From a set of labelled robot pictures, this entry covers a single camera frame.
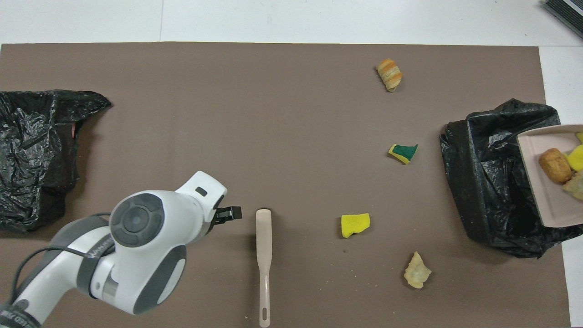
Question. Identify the beige hand brush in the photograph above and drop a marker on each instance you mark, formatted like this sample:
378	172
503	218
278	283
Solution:
263	237

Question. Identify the yellow sponge block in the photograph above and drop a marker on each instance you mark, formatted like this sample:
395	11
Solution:
354	225

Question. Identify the pale jagged bread chunk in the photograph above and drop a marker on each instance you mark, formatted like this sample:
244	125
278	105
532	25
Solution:
416	271

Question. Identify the striped orange croissant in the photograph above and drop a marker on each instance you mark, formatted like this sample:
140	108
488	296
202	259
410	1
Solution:
390	74

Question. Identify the beige plastic dustpan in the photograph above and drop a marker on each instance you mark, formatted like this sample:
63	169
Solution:
546	200

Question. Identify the brown bread roll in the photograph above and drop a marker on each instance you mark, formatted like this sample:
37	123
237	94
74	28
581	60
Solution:
554	165

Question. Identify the pale oval bread piece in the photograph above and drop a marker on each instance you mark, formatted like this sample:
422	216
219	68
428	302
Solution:
576	186

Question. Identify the curved yellow sponge piece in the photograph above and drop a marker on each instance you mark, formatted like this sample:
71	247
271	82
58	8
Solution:
576	159

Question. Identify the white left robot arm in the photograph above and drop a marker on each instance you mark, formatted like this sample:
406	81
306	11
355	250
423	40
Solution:
136	255

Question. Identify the black bag over pink bin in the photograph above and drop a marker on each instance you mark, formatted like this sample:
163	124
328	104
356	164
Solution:
32	150

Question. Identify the brown table mat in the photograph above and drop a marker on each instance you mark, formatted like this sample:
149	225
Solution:
227	91

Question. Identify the green and yellow sponge piece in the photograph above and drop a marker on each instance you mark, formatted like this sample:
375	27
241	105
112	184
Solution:
403	152

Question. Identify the left black garbage bag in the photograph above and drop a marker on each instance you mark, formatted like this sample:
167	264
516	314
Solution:
483	182

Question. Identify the dark ribbed object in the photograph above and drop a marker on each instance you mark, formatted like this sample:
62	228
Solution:
569	11

